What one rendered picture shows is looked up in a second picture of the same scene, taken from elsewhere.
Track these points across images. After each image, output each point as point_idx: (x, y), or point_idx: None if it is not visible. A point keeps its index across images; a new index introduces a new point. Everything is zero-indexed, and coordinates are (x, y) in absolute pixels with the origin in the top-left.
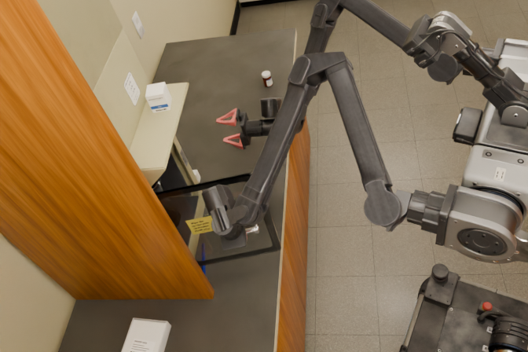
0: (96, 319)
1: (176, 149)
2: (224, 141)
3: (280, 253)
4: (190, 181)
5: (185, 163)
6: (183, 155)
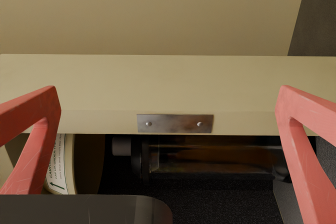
0: None
1: (146, 99)
2: (276, 117)
3: None
4: (322, 97)
5: (197, 131)
6: (165, 124)
